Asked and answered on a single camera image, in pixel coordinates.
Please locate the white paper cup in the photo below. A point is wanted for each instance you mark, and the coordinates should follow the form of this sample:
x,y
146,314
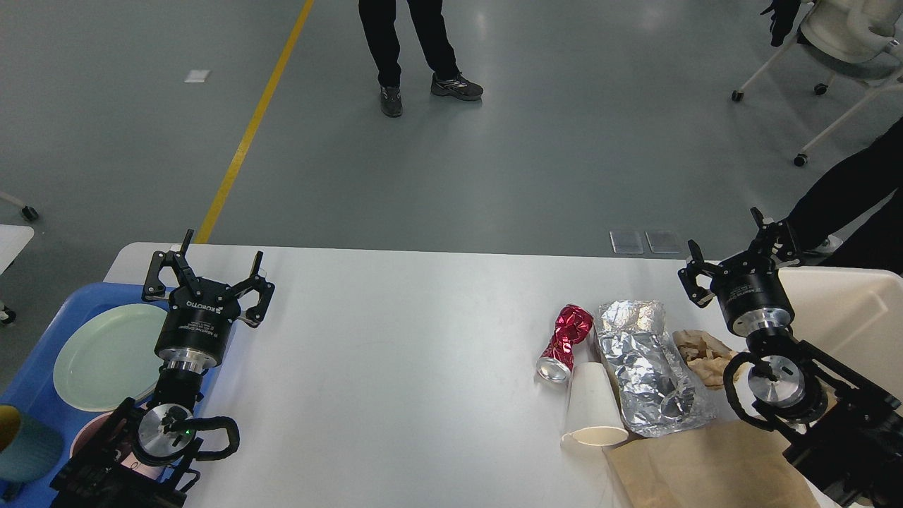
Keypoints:
x,y
593,416

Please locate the mint green plate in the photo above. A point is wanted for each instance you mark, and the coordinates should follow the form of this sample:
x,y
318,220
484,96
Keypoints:
x,y
109,358

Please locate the aluminium foil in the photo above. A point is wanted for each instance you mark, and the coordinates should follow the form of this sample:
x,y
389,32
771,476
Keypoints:
x,y
658,393

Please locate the brown paper ball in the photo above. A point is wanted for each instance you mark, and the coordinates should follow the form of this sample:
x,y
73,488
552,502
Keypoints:
x,y
706,356

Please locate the white office chair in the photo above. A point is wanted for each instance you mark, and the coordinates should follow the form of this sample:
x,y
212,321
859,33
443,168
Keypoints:
x,y
857,40

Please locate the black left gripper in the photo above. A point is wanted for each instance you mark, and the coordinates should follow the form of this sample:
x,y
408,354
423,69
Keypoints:
x,y
199,328

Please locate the black garment on chair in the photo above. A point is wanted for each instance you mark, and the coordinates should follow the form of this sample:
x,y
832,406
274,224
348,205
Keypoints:
x,y
782,14

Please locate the crushed red can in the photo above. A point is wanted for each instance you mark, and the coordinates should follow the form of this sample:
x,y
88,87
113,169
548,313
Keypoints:
x,y
572,327

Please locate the beige plastic bin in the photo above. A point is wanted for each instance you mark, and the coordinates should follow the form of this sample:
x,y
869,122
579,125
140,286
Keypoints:
x,y
853,315

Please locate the clear floor plate right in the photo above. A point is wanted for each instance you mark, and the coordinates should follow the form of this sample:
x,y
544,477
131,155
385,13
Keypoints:
x,y
663,242

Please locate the teal mug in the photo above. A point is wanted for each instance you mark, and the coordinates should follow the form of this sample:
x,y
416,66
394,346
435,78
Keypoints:
x,y
29,448

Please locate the chair caster at left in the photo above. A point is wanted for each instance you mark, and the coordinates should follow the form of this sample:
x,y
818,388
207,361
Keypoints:
x,y
26,211

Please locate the person in white sneakers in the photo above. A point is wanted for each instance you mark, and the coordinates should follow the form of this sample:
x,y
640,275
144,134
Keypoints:
x,y
844,193

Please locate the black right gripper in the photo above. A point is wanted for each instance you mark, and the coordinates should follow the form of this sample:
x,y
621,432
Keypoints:
x,y
750,299

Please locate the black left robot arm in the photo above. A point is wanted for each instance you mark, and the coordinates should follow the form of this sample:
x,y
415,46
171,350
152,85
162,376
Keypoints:
x,y
143,454

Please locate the brown paper bag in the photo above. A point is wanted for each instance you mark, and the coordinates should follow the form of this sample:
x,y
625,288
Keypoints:
x,y
721,465

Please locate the clear floor plate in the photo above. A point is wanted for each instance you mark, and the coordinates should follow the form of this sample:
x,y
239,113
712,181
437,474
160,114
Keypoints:
x,y
663,242
627,242

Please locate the clear floor plate left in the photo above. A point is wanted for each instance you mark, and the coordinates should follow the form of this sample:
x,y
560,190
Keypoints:
x,y
627,242

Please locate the white side table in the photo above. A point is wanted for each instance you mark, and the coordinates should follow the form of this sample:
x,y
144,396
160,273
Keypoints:
x,y
14,238

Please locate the pink HOME mug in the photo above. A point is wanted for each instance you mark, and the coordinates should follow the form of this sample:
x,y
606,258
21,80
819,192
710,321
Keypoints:
x,y
88,434

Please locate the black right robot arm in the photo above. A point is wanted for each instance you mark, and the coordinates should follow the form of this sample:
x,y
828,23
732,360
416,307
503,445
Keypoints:
x,y
844,432

